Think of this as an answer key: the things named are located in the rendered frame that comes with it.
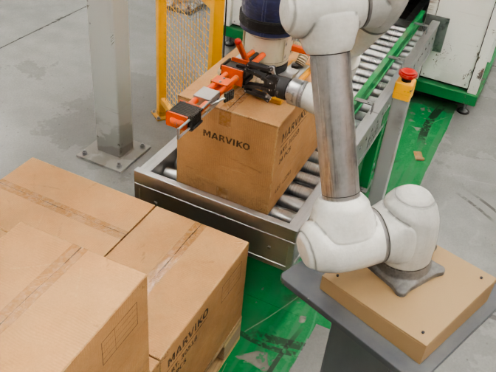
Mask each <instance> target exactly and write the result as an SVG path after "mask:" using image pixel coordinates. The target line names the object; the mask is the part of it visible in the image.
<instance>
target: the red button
mask: <svg viewBox="0 0 496 372"><path fill-rule="evenodd" d="M399 75H400V77H401V78H402V81H403V82H405V83H411V81H412V80H413V79H415V78H417V75H418V73H417V71H416V70H415V69H411V68H407V67H405V68H402V69H400V70H399Z"/></svg>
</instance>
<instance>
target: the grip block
mask: <svg viewBox="0 0 496 372"><path fill-rule="evenodd" d="M229 62H232V63H236V64H237V63H242V64H244V65H246V64H247V63H248V62H249V61H246V60H243V59H240V58H236V57H233V56H232V60H231V58H228V59H227V60H226V61H225V62H223V63H222V64H221V67H220V69H221V73H220V75H221V74H223V73H224V72H228V74H229V77H228V78H229V79H231V78H232V77H233V76H234V75H237V76H239V80H238V81H237V82H236V83H235V84H234V85H236V86H240V87H242V84H243V85H244V86H245V85H246V84H247V83H248V82H249V81H251V79H253V75H252V74H250V73H248V72H247V71H245V72H244V71H242V70H239V69H235V68H232V67H229V66H226V65H227V64H228V63H229Z"/></svg>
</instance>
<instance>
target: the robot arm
mask: <svg viewBox="0 0 496 372"><path fill-rule="evenodd" d="M408 1H409V0H280V8H279V14H280V22H281V24H282V26H283V28H284V29H285V31H286V32H287V33H288V34H289V35H290V36H291V37H293V38H298V39H299V41H300V43H301V45H302V48H303V50H304V51H305V53H306V54H307V55H309V56H310V59H309V60H310V70H311V82H308V81H305V80H301V79H298V78H293V79H291V78H288V77H284V76H280V75H278V74H277V73H275V65H271V66H268V65H266V64H262V63H257V62H254V61H249V62H248V63H247V64H246V65H244V64H242V63H237V64H236V63H232V62H229V63H228V64H227V65H226V66H229V67H232V68H235V69H239V70H242V71H244V72H245V71H247V72H248V73H250V74H252V75H254V76H256V77H258V78H260V79H261V80H262V81H263V83H253V82H248V83H247V84H246V85H245V86H244V85H243V84H242V88H244V92H246V93H247V94H251V95H253V96H256V97H259V98H261V99H263V100H265V101H266V102H269V101H270V100H271V99H272V97H276V98H279V99H281V100H285V101H286V102H287V103H288V104H291V105H293V106H297V107H299V108H302V109H305V110H307V112H309V113H311V114H314V116H315V124H316V132H317V149H318V158H319V166H320V183H321V192H322V193H321V194H320V195H319V196H318V197H317V199H316V200H315V201H314V203H313V205H312V211H311V216H310V221H306V222H304V223H303V225H302V227H301V228H300V230H299V233H298V236H297V248H298V251H299V253H300V257H301V259H302V261H303V262H304V264H305V265H306V266H307V267H308V268H310V269H314V270H317V271H318V272H324V273H343V272H351V271H355V270H359V269H364V268H368V269H369V270H371V271H372V272H373V273H374V274H375V275H376V276H378V277H379V278H380V279H381V280H383V281H384V282H385V283H386V284H387V285H389V287H390V288H391V289H392V290H393V291H394V292H395V294H396V295H397V296H399V297H405V296H407V294H408V293H409V292H410V291H412V290H414V289H415V288H417V287H419V286H420V285H422V284H424V283H426V282H427V281H429V280H432V279H433V278H436V277H439V276H442V275H444V273H445V268H444V267H443V266H442V265H440V264H438V263H436V262H435V261H433V260H432V259H431V258H432V256H433V252H434V251H436V249H437V245H436V242H437V238H438V231H439V224H440V217H439V211H438V205H437V204H436V202H435V200H434V198H433V196H432V195H431V193H430V192H429V191H428V190H427V189H425V188H423V187H421V186H418V185H401V186H398V187H396V188H394V189H393V190H391V191H390V192H389V193H387V194H386V196H385V198H384V199H383V200H381V201H379V202H377V203H376V204H374V205H373V206H371V204H370V201H369V199H368V198H367V197H366V196H365V195H364V194H363V193H362V192H360V191H359V169H358V159H357V137H356V126H355V115H354V94H353V83H352V78H353V76H354V75H355V73H356V71H357V68H358V66H359V62H360V55H361V54H363V53H364V52H365V51H366V50H367V49H368V48H369V47H370V46H371V45H372V44H373V43H374V42H375V41H376V40H377V39H378V38H380V37H381V36H382V35H384V34H385V33H386V32H387V31H388V30H389V29H390V28H391V27H392V26H393V25H394V24H395V23H396V22H397V20H398V19H399V17H400V15H401V14H402V13H403V11H404V9H405V7H406V6H407V3H408ZM258 69H259V70H262V71H265V72H269V73H272V74H271V75H268V74H267V73H263V72H261V71H259V70H258ZM257 89H260V90H262V91H266V92H267V93H268V94H267V93H264V92H261V91H258V90H257Z"/></svg>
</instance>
